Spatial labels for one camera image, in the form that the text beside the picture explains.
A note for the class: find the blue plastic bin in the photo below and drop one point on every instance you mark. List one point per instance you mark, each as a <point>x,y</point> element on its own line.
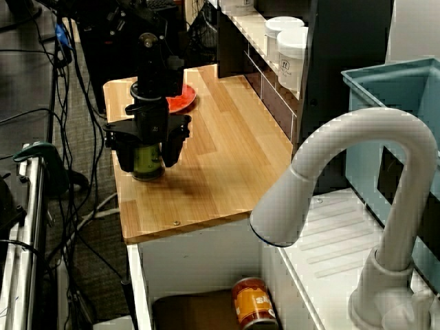
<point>364,137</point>

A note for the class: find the blue plastic clip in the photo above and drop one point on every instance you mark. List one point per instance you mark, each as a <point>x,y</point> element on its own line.
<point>62,34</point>

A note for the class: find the orange soup can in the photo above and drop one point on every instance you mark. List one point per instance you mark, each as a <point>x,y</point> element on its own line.
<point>252,304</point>

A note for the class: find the white jar with logo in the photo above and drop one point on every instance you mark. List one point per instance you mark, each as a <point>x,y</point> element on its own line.
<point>290,62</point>

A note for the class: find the green pea can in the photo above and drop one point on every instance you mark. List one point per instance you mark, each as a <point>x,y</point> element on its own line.
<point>148,161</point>

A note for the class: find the grey toy faucet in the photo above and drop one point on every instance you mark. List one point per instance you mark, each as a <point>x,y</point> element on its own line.
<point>405,144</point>

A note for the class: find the green bar clamp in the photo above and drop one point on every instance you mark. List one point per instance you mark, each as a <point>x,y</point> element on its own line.
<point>51,161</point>

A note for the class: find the aluminium extrusion frame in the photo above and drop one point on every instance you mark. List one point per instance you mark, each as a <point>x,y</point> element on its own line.
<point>31,206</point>

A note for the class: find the white plastic jar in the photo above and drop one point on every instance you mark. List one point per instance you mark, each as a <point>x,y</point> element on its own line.
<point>275,38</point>

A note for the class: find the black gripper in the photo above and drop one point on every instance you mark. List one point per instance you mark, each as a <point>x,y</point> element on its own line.
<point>151,123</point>

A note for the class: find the orange red round plate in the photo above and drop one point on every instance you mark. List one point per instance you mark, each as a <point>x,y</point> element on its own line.
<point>182,101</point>

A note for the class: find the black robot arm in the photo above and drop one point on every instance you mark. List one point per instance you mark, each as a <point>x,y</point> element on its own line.
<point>151,68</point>

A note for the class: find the dark tiled backsplash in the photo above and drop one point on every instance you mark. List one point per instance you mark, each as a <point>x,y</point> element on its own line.
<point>275,103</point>

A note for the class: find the dark upright kitchen panel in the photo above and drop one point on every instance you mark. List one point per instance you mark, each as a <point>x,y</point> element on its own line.
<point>230,51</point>
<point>337,68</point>

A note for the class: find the white toy sink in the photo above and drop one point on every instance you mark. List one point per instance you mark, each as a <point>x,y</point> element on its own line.
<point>343,223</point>

